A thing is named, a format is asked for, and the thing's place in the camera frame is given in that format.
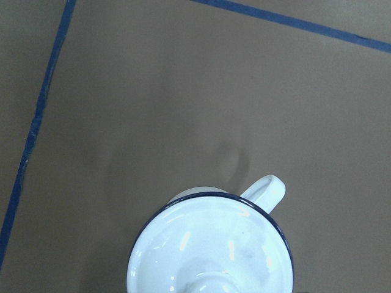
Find white enamel mug lid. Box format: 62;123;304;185
126;192;294;292

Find brown paper table cover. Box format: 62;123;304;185
1;1;390;292

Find white enamel mug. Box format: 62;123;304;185
168;175;286;214

